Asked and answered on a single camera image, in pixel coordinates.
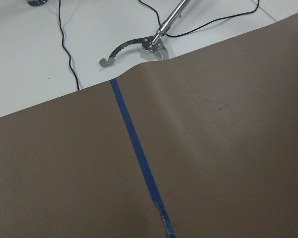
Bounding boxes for metal reaching stick white hook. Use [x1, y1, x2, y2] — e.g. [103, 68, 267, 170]
[99, 0, 190, 67]

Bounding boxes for thin black desk cable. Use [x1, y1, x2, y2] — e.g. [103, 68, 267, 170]
[57, 0, 80, 91]

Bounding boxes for blue tape grid lines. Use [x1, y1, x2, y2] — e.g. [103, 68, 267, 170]
[110, 78, 176, 238]

